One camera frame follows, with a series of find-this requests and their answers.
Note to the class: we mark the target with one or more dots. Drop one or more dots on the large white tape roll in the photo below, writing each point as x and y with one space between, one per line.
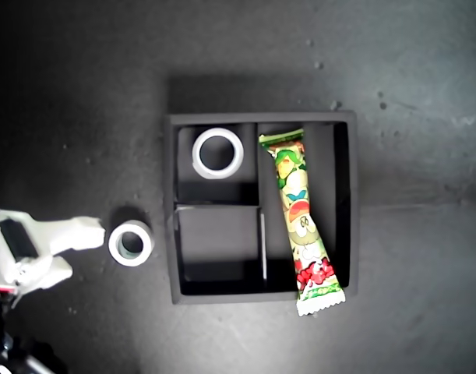
198 163

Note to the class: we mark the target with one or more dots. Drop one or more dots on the small white tape roll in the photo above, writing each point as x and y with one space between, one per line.
115 245

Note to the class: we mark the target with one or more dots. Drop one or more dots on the black tray with wells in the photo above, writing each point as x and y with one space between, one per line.
222 241

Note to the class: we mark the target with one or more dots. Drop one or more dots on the green printed snack bar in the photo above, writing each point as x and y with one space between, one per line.
300 202

